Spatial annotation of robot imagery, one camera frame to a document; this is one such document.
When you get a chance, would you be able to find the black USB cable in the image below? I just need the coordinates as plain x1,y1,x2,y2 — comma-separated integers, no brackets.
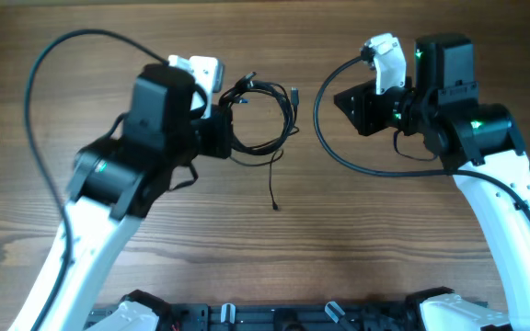
217,71,301,211

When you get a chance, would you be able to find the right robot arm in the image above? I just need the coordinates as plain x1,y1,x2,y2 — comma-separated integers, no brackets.
334,33,530,330

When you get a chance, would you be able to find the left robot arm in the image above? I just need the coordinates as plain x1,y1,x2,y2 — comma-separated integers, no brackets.
11,56,232,330

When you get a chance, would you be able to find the right camera black cable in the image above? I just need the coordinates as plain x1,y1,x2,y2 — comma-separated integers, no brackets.
313,54,530,291

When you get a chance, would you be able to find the camera black cable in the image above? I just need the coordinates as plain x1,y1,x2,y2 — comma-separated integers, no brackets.
22,29,170,331
313,54,530,291

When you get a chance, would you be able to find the left camera black cable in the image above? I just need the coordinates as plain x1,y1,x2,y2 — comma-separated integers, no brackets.
22,29,170,331

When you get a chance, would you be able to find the black aluminium base frame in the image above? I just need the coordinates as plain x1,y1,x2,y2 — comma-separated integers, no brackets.
85,301,491,331

